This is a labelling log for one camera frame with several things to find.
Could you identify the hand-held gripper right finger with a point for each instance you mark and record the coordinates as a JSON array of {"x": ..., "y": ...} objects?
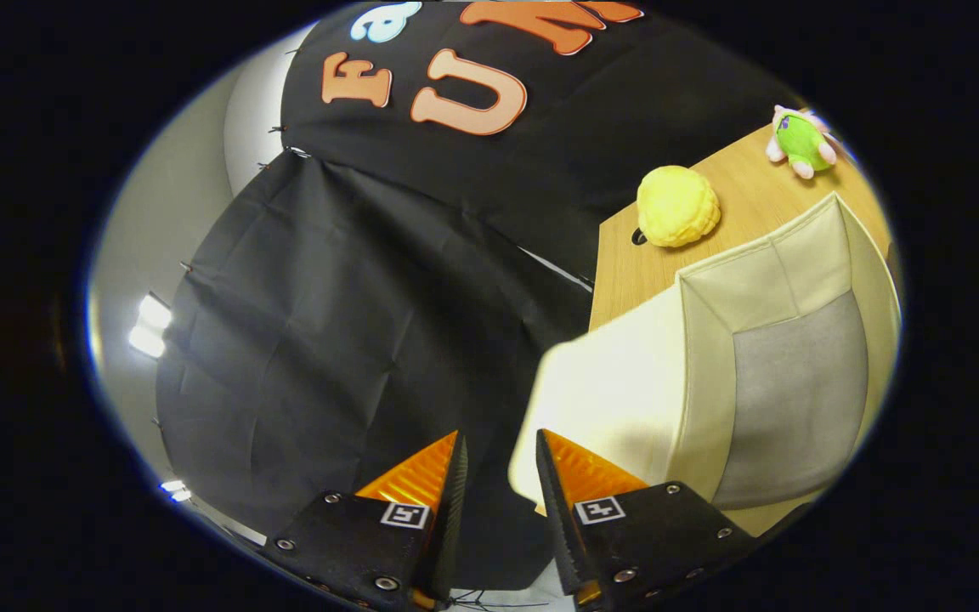
[{"x": 553, "y": 527}]

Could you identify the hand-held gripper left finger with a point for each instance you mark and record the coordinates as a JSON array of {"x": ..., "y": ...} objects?
[{"x": 454, "y": 510}]

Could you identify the cream fabric storage box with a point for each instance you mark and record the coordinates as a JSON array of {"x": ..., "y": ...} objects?
[{"x": 795, "y": 399}]

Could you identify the black backdrop cloth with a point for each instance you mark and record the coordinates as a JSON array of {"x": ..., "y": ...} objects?
[{"x": 328, "y": 340}]

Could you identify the yellow plush bun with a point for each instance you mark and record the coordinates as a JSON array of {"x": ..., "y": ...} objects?
[{"x": 676, "y": 206}]

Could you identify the ceiling light panel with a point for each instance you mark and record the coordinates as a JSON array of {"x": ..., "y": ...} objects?
[{"x": 149, "y": 327}]

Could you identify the green and pink plush toy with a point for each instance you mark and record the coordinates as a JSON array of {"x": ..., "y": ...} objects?
[{"x": 800, "y": 140}]

